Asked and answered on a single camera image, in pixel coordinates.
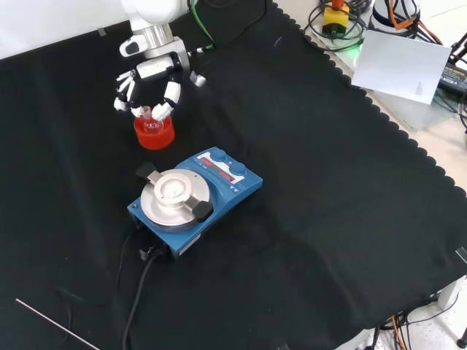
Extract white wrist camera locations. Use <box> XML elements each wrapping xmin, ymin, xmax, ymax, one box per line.
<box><xmin>119</xmin><ymin>36</ymin><xmax>147</xmax><ymax>58</ymax></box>

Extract green cable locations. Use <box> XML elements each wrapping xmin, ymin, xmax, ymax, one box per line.
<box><xmin>188</xmin><ymin>0</ymin><xmax>216</xmax><ymax>54</ymax></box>

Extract pale grey board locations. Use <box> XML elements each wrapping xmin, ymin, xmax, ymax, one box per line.
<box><xmin>350</xmin><ymin>29</ymin><xmax>452</xmax><ymax>106</ymax></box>

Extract yellow stop button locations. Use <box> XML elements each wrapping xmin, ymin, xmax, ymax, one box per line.
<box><xmin>322</xmin><ymin>0</ymin><xmax>350</xmax><ymax>37</ymax></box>

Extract orange cables under bench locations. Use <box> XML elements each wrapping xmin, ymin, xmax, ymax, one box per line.
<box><xmin>390</xmin><ymin>315</ymin><xmax>413</xmax><ymax>350</ymax></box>

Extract black coiled cables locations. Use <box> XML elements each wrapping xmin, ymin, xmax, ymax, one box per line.
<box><xmin>305</xmin><ymin>0</ymin><xmax>369</xmax><ymax>52</ymax></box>

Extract clear glass round-bottom flask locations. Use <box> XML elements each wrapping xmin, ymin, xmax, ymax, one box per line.
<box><xmin>140</xmin><ymin>105</ymin><xmax>164</xmax><ymax>135</ymax></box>

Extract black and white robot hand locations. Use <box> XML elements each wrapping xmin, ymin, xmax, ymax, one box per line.
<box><xmin>112</xmin><ymin>36</ymin><xmax>207</xmax><ymax>121</ymax></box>

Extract white bench leg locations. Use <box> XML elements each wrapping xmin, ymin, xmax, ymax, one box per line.
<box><xmin>436</xmin><ymin>276</ymin><xmax>467</xmax><ymax>311</ymax></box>

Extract thin black probe cable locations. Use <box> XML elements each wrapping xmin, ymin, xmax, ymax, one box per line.
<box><xmin>54</xmin><ymin>225</ymin><xmax>147</xmax><ymax>338</ymax></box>

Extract black power adapter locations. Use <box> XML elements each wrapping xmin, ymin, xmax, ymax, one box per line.
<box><xmin>436</xmin><ymin>62</ymin><xmax>467</xmax><ymax>96</ymax></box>

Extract thick black power cable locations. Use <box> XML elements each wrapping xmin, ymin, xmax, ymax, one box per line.
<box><xmin>122</xmin><ymin>247</ymin><xmax>163</xmax><ymax>350</ymax></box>

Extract thin metal probe rod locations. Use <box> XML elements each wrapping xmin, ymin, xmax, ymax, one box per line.
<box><xmin>15</xmin><ymin>298</ymin><xmax>101</xmax><ymax>350</ymax></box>

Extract blue-base heater with steel plate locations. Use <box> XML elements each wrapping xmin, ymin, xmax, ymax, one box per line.
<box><xmin>126</xmin><ymin>146</ymin><xmax>264</xmax><ymax>260</ymax></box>

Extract orange ribbed flask stand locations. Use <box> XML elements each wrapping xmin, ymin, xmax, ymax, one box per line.
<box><xmin>133</xmin><ymin>115</ymin><xmax>176</xmax><ymax>151</ymax></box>

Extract orange robot cables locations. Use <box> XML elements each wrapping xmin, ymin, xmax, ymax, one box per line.
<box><xmin>386</xmin><ymin>0</ymin><xmax>444</xmax><ymax>47</ymax></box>

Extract black bench cloth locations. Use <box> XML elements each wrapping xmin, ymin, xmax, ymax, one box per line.
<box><xmin>0</xmin><ymin>0</ymin><xmax>467</xmax><ymax>350</ymax></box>

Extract pale grey box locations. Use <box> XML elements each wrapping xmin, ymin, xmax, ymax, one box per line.
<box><xmin>371</xmin><ymin>87</ymin><xmax>460</xmax><ymax>131</ymax></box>

